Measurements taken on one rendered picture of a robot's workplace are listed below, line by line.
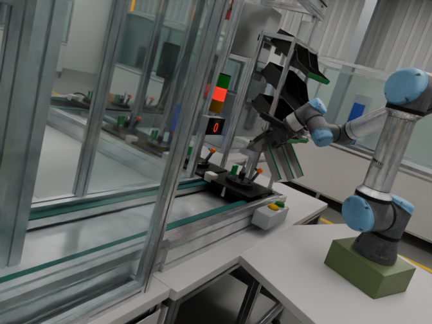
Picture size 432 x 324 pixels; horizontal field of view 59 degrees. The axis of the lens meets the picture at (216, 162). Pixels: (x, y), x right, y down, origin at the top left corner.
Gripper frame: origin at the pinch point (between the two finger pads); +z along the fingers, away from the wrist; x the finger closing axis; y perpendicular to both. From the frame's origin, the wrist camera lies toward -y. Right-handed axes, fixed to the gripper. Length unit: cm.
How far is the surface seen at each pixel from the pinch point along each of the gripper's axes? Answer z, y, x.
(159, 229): -5, 24, -84
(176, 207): 19.7, 13.5, -42.4
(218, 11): -43, -8, -85
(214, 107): -2.9, -16.2, -21.4
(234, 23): -27, -39, -20
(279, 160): 4.0, 7.6, 33.9
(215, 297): 100, 60, 59
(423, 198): -8, 93, 386
